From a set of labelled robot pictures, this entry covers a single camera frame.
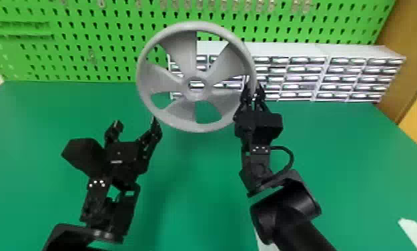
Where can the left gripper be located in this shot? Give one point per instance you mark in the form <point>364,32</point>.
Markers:
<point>126,159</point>

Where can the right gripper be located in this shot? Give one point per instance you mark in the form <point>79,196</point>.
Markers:
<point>245,126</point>

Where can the grey wheel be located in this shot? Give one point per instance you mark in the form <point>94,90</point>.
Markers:
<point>161,81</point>

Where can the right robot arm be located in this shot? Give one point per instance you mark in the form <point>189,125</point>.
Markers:
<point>292,217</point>

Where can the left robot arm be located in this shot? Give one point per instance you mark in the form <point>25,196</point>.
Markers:
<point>101,210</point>

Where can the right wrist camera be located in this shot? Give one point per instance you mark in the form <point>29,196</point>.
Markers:
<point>271,125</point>

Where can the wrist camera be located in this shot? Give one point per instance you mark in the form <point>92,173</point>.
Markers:
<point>84,156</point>
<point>271,125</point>

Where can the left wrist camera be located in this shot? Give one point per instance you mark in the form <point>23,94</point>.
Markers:
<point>84,156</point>

